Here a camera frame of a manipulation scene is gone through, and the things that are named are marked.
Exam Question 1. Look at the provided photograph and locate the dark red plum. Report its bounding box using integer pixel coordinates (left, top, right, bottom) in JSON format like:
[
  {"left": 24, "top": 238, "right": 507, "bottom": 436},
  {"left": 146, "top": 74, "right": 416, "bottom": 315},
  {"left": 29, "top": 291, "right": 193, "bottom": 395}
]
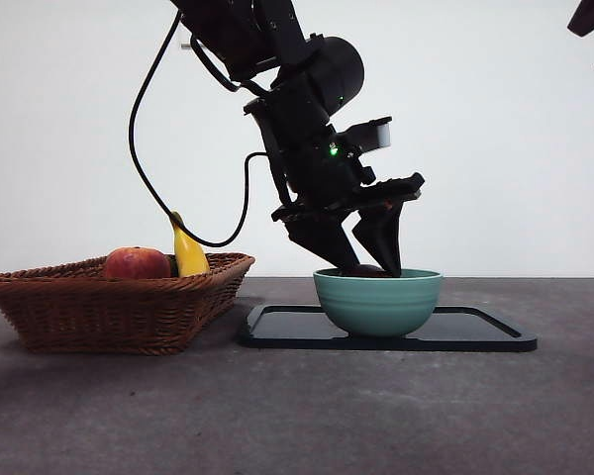
[{"left": 344, "top": 264, "right": 390, "bottom": 277}]

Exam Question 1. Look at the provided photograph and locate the teal ceramic bowl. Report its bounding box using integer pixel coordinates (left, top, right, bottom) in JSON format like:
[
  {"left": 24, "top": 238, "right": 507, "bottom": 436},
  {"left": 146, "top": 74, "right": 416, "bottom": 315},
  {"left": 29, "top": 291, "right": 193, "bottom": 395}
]
[{"left": 312, "top": 268, "right": 445, "bottom": 339}]

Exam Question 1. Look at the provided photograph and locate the black rectangular tray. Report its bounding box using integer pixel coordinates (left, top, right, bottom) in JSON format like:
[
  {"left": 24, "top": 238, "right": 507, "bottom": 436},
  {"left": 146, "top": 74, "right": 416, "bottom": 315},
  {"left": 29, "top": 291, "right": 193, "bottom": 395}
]
[{"left": 237, "top": 304, "right": 540, "bottom": 353}]

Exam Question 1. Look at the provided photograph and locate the yellow banana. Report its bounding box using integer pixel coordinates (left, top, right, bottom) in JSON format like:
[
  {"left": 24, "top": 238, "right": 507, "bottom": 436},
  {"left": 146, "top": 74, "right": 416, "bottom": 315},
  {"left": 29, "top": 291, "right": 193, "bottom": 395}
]
[{"left": 168, "top": 212, "right": 212, "bottom": 278}]

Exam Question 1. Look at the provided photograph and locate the red orange peach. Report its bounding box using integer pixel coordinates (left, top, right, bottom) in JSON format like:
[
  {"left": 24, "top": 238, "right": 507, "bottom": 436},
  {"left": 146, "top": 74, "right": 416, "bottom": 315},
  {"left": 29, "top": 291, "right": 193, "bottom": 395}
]
[{"left": 103, "top": 246, "right": 173, "bottom": 280}]

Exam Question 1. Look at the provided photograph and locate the brown wicker basket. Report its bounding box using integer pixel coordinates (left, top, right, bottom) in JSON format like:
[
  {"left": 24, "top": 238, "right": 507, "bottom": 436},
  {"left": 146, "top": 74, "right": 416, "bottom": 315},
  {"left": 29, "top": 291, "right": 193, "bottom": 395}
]
[{"left": 0, "top": 252, "right": 257, "bottom": 356}]

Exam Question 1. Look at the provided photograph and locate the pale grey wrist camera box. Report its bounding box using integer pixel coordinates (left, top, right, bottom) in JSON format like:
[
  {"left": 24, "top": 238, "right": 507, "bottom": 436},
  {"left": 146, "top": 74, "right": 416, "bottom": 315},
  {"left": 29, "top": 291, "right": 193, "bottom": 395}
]
[{"left": 334, "top": 117, "right": 394, "bottom": 155}]

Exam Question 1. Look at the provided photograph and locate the short black cable loop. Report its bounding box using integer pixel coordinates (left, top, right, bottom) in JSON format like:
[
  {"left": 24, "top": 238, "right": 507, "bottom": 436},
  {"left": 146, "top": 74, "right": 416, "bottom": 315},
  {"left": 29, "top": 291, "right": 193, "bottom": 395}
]
[{"left": 191, "top": 35, "right": 243, "bottom": 94}]

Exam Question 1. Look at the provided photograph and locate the long black cable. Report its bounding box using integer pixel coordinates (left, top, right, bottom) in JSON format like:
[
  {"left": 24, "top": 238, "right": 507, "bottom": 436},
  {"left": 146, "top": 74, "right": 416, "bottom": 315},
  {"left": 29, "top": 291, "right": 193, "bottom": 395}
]
[{"left": 128, "top": 8, "right": 271, "bottom": 248}]

